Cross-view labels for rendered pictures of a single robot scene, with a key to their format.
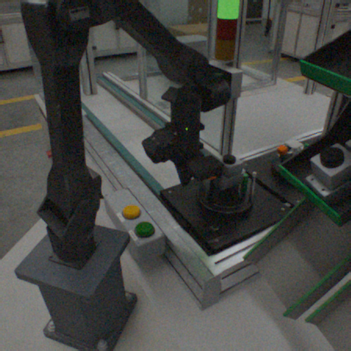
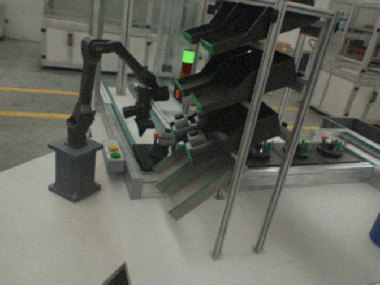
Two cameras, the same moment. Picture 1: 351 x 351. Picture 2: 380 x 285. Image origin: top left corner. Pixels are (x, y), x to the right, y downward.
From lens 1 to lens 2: 0.78 m
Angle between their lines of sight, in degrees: 12
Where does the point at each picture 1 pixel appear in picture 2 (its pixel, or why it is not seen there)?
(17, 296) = (39, 173)
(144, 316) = (100, 194)
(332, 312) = (178, 191)
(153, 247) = (117, 164)
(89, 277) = (78, 151)
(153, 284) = (112, 185)
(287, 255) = (171, 170)
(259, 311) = (159, 207)
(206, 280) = (134, 178)
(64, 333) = (58, 187)
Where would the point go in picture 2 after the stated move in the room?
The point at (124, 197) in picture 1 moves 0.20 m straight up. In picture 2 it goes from (112, 142) to (115, 102)
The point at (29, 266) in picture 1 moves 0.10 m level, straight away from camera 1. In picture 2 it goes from (54, 143) to (52, 132)
